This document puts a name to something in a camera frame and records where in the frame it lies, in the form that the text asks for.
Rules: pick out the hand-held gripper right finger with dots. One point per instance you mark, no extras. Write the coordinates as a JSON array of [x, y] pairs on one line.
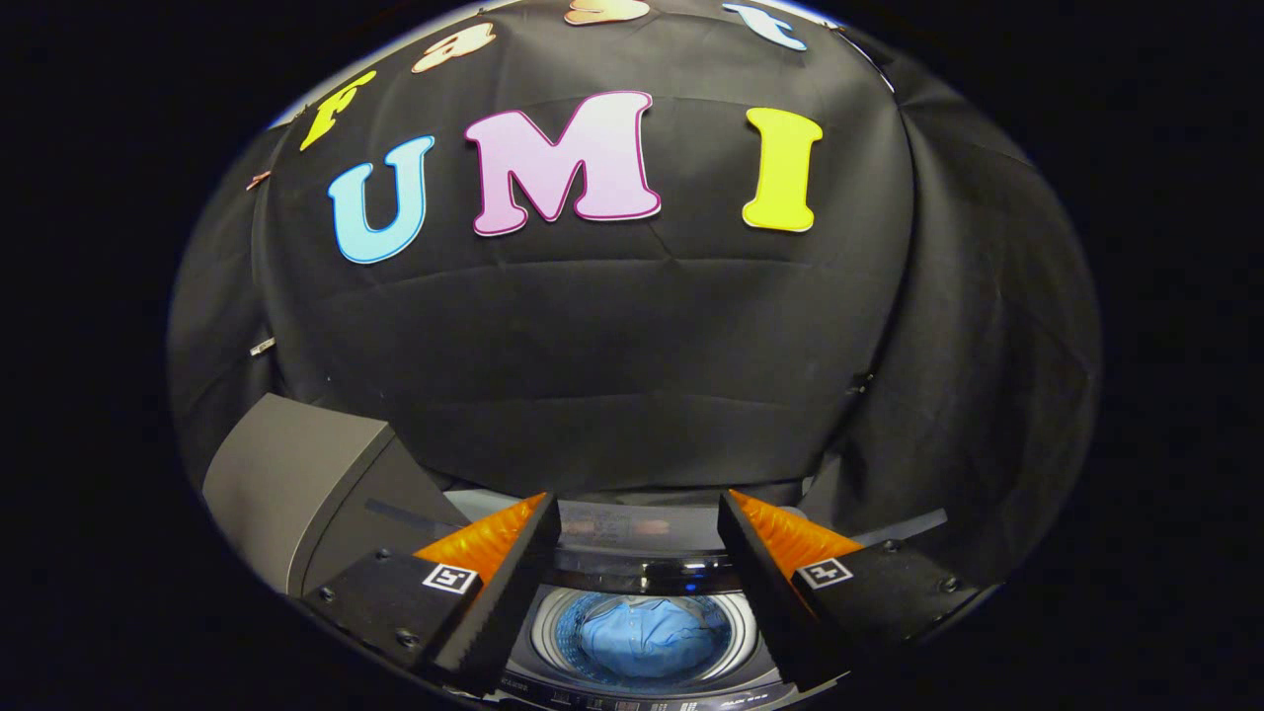
[[760, 602]]

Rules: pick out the light blue polo shirt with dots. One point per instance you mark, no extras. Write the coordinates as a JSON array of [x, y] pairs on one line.
[[642, 637]]

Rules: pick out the grey washing machine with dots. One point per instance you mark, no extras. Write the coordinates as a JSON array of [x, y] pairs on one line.
[[642, 523]]

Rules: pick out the grey cabinet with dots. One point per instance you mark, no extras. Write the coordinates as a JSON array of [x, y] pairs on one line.
[[286, 474]]

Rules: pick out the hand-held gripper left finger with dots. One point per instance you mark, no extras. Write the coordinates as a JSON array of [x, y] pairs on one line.
[[494, 612]]

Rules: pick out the silver metal clip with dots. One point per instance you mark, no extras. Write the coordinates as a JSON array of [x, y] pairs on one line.
[[263, 346]]

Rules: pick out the copper metal clip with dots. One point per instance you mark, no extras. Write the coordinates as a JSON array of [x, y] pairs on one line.
[[259, 180]]

